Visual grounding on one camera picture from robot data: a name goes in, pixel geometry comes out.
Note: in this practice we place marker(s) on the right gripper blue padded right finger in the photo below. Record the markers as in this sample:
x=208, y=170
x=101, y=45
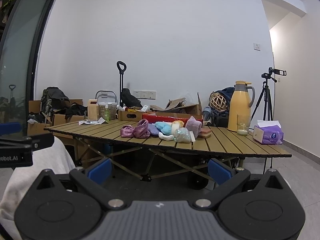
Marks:
x=219, y=172

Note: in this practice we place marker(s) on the lavender knit cloth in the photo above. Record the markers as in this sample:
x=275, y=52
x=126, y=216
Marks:
x=154, y=131

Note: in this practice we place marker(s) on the black camcorder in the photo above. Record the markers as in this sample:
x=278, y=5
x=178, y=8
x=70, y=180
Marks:
x=271, y=72

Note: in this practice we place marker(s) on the wall power socket strip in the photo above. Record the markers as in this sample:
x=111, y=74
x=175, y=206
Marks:
x=145, y=94

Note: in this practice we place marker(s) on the dark blue bag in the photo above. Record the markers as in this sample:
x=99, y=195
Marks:
x=220, y=119

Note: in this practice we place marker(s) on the black trolley handle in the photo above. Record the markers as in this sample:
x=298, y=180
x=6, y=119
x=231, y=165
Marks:
x=122, y=68

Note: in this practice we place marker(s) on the grey folding stool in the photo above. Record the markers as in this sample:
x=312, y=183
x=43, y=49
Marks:
x=106, y=96

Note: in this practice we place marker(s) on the pink satin pouch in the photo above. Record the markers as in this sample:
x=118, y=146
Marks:
x=141, y=131
x=127, y=132

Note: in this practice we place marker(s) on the green spray bottle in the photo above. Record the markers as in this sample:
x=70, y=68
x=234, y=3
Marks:
x=106, y=113

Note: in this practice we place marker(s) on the purple tissue pack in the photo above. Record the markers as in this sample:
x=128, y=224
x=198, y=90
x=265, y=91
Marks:
x=268, y=132

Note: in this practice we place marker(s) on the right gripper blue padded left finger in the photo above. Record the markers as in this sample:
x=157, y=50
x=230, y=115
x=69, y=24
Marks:
x=100, y=171

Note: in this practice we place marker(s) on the floor cardboard box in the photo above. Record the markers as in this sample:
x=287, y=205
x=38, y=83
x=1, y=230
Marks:
x=58, y=119

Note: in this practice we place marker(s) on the pink layered sponge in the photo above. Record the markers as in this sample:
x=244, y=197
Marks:
x=205, y=132

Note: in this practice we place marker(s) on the blue white sponge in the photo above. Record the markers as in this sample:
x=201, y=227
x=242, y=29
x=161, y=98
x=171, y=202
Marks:
x=163, y=127

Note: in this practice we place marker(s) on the woven rattan ball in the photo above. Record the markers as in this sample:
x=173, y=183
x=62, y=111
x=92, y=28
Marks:
x=218, y=102

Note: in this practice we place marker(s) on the grey trousers leg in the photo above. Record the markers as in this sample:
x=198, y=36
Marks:
x=55, y=158

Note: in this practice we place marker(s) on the wooden slat folding table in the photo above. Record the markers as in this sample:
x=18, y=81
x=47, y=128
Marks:
x=105, y=140

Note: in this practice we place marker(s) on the glass candle jar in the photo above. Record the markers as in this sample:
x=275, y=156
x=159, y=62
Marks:
x=243, y=124

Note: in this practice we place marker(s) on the white sock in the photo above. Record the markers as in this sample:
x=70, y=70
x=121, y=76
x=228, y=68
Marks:
x=165, y=137

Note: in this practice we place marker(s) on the brown cardboard tray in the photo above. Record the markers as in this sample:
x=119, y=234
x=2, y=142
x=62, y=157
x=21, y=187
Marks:
x=131, y=116

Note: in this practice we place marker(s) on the black camera tripod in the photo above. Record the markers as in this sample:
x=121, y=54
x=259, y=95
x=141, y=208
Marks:
x=265, y=96

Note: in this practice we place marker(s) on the open cardboard box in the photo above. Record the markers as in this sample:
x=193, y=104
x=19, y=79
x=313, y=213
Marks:
x=180, y=106

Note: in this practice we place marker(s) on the red cardboard box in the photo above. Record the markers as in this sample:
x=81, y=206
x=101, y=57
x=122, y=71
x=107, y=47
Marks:
x=154, y=117

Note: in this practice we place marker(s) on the black bag by trolley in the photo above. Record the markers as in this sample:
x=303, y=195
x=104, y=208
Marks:
x=128, y=99

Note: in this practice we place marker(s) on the iridescent green pouch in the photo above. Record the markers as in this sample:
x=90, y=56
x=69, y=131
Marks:
x=182, y=135

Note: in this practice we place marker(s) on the white plastic packet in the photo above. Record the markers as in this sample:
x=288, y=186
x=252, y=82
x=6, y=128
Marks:
x=93, y=122

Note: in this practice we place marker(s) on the white yellow plush toy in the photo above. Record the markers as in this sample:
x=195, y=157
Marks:
x=176, y=125

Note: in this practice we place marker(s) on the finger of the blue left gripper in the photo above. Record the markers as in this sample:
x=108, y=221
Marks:
x=10, y=128

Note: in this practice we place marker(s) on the grey water bottle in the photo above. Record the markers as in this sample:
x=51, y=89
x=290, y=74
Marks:
x=207, y=116

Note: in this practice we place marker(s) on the pink fluffy towel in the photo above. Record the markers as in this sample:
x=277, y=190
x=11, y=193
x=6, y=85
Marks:
x=194, y=126

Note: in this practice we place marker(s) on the black backpack on boxes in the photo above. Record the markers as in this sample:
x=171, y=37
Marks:
x=53, y=99

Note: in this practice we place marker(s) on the wooden box with label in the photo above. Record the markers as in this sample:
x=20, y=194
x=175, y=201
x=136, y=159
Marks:
x=92, y=109

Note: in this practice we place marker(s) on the glass sliding door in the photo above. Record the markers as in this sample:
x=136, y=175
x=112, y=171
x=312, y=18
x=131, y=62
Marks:
x=22, y=28

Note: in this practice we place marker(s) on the yellow thermos jug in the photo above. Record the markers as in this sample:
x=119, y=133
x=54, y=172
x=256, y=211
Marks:
x=241, y=103

